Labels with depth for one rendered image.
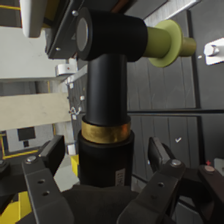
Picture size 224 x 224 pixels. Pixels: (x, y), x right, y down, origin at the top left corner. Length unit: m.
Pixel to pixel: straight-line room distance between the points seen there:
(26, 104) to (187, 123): 4.25
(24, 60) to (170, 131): 4.34
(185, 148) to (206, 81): 0.10
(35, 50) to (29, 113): 1.55
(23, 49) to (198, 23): 4.43
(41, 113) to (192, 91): 4.25
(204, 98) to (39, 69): 4.32
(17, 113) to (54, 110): 0.87
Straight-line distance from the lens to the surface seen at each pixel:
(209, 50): 0.22
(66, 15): 0.41
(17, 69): 4.43
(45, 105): 4.41
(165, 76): 0.27
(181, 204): 0.31
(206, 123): 0.24
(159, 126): 0.28
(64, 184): 4.63
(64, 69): 0.99
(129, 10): 0.39
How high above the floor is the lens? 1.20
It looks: 28 degrees down
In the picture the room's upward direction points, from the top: 98 degrees counter-clockwise
